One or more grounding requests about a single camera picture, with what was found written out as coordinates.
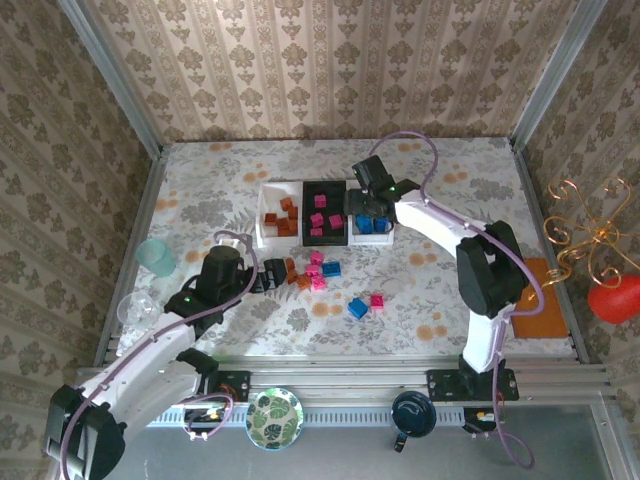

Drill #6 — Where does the red heart decoration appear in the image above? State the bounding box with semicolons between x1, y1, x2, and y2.
586;273;640;326

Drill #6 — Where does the dark blue mug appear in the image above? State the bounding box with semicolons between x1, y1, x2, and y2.
390;389;437;454

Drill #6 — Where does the white plastic bin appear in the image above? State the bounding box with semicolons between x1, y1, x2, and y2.
255;180;305;249
346;187;397;246

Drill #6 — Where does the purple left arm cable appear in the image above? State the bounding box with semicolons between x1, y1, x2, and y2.
58;230;260;480

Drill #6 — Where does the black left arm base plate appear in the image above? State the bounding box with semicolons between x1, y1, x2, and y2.
162;368;251;404

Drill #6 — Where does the grey metal lower shelf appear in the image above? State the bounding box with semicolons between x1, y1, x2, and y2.
49;392;631;480

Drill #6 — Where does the black electronics box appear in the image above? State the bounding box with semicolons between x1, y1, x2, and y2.
183;407;226;426

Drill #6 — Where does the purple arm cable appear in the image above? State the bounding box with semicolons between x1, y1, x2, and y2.
370;131;546;471
58;230;260;480

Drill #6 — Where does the teal plastic cup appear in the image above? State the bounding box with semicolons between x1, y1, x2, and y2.
135;237;177;278

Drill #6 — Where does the aluminium side rail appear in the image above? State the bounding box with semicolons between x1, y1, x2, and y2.
93;149;170;369
508;139;594;365

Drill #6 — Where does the gold wire ornament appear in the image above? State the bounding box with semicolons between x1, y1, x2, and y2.
527;175;635;301

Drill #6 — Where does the orange flat board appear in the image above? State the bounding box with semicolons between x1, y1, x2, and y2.
509;257;570;340

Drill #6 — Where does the leaf pattern plate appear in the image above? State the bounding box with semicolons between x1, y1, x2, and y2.
244;387;305;451

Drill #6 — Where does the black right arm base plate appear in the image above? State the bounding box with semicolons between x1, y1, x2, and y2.
426;368;520;401

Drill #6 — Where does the aluminium frame post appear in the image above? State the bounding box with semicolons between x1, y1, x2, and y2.
508;0;610;151
55;0;165;160

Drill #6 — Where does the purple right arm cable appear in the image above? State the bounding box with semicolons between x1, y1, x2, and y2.
370;131;546;471

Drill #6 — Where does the aluminium table edge rail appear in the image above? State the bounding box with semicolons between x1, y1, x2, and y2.
74;357;614;401

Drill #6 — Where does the black plastic bin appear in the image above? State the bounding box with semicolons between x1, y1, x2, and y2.
301;179;350;248

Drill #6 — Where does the clear glass cup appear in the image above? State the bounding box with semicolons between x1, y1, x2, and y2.
117;292;156;334

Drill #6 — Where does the grey slotted cable duct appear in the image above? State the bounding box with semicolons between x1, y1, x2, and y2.
87;403;501;429

